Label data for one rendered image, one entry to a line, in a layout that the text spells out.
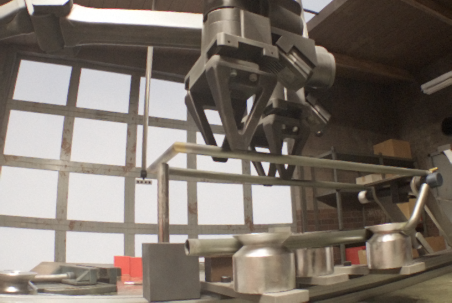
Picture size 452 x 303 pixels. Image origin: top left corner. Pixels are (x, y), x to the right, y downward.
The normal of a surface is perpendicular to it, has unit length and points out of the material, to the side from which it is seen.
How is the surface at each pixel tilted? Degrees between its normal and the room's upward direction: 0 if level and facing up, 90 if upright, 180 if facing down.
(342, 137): 90
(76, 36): 158
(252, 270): 90
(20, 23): 144
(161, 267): 90
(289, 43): 90
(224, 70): 111
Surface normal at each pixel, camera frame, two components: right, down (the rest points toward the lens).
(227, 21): 0.05, -0.32
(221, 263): 0.45, -0.29
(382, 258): -0.67, -0.20
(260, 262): -0.22, -0.29
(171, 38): -0.03, 0.77
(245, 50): 0.01, 0.95
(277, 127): 0.45, 0.07
